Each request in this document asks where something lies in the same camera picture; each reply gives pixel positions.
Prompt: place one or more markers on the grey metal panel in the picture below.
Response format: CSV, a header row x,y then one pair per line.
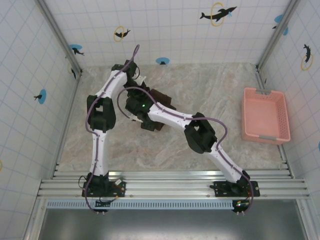
x,y
175,225

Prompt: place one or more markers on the pink plastic basket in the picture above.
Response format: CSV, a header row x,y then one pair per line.
x,y
262,115

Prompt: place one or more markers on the blue circle dolphin sticker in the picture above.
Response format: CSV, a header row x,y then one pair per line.
x,y
42,96

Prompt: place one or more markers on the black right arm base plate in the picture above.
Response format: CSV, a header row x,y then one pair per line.
x,y
222,192

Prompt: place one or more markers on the small circuit board green light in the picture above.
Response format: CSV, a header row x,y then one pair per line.
x,y
241,204

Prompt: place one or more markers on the brown long pants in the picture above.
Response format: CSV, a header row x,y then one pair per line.
x,y
162,98

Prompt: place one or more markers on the blue patch sticker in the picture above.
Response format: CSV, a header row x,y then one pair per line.
x,y
278,18

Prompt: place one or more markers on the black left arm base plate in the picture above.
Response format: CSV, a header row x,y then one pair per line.
x,y
87,192

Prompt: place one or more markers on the blue oval shark sticker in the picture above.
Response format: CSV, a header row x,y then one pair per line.
x,y
75,47

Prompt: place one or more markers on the aluminium corner post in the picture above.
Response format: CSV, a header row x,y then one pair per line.
x,y
288,12
57,32

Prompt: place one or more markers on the aluminium mounting rail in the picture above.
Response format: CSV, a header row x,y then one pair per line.
x,y
170,185

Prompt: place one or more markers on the blue oval fin sticker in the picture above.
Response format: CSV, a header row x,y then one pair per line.
x,y
162,60

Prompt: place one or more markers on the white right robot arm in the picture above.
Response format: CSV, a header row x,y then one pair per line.
x,y
225,160

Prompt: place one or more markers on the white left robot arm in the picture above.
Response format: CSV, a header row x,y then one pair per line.
x,y
100,155

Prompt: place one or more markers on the aluminium side rail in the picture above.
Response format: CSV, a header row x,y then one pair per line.
x,y
58,160
287,170

